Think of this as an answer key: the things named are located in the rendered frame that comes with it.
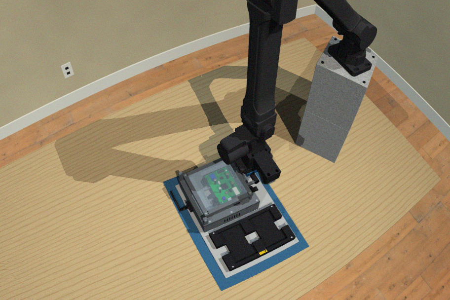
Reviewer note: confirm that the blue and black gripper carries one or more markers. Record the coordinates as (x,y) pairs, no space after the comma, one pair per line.
(243,169)

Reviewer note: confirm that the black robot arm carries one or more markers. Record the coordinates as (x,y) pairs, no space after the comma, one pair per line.
(258,110)

